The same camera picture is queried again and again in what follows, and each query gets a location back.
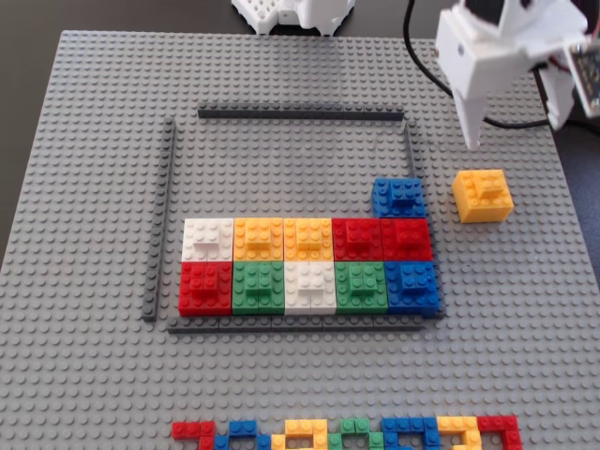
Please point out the red brick letter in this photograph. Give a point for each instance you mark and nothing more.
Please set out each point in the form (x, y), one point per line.
(187, 430)
(499, 423)

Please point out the yellow brick cube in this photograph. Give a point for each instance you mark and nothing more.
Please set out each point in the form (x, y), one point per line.
(483, 206)
(308, 239)
(258, 239)

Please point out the white brick cube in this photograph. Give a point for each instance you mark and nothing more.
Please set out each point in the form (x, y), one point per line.
(310, 288)
(206, 239)

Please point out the yellow brick letter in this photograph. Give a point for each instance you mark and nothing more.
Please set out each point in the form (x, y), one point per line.
(304, 427)
(457, 424)

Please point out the grey studded baseplate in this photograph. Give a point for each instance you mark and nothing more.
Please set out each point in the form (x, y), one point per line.
(281, 375)

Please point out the blue brick letter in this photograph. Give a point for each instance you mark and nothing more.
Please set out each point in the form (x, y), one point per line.
(408, 425)
(241, 429)

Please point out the red brick cube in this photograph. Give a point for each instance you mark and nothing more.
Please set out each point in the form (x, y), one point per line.
(358, 239)
(205, 288)
(408, 239)

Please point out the dark grey brick strip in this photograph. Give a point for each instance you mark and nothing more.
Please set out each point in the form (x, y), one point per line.
(281, 324)
(161, 211)
(281, 112)
(413, 150)

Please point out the blue brick cube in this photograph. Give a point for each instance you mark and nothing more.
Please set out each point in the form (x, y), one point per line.
(398, 197)
(412, 288)

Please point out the green brick letter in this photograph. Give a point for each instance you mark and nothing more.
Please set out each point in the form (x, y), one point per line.
(356, 426)

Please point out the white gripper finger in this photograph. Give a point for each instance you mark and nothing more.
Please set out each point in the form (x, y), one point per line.
(472, 122)
(555, 94)

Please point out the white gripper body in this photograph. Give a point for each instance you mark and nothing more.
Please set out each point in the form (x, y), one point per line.
(485, 77)

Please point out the green brick cube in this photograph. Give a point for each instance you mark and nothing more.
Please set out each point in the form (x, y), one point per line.
(362, 288)
(258, 288)

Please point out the black camera circuit board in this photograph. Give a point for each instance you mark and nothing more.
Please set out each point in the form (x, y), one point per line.
(586, 75)

